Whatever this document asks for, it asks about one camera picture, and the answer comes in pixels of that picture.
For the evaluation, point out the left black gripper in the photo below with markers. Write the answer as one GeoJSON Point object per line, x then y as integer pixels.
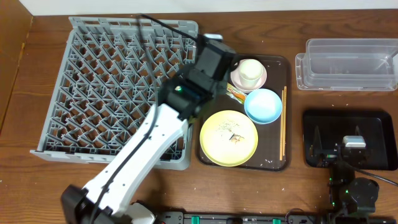
{"type": "Point", "coordinates": [224, 79]}

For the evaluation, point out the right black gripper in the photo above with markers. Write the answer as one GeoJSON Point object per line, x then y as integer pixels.
{"type": "Point", "coordinates": [337, 153]}

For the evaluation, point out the pink saucer plate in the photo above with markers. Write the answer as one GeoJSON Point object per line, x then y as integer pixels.
{"type": "Point", "coordinates": [237, 83]}

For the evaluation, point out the orange snack wrapper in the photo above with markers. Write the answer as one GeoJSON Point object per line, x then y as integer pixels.
{"type": "Point", "coordinates": [235, 94]}

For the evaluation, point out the cream white cup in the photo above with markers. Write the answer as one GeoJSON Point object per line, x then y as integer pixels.
{"type": "Point", "coordinates": [250, 72]}

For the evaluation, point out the light blue bowl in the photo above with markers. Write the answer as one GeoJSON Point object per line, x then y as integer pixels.
{"type": "Point", "coordinates": [263, 106]}

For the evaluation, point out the wooden chopstick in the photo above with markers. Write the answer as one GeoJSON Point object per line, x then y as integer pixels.
{"type": "Point", "coordinates": [284, 121]}
{"type": "Point", "coordinates": [281, 128]}

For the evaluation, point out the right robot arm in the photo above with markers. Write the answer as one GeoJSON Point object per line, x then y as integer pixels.
{"type": "Point", "coordinates": [353, 198]}

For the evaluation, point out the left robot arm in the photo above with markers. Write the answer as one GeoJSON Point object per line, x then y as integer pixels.
{"type": "Point", "coordinates": [180, 101]}

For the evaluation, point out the black plastic bin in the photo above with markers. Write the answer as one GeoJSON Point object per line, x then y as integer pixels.
{"type": "Point", "coordinates": [375, 125]}

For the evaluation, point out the yellow plate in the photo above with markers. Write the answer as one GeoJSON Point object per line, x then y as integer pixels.
{"type": "Point", "coordinates": [228, 138]}

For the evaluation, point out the clear plastic bin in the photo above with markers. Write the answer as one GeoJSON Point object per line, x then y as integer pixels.
{"type": "Point", "coordinates": [347, 65]}

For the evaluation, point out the grey plastic dish rack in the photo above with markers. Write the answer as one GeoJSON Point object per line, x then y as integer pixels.
{"type": "Point", "coordinates": [106, 82]}

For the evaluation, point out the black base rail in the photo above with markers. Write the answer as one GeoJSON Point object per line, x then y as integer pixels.
{"type": "Point", "coordinates": [189, 218]}

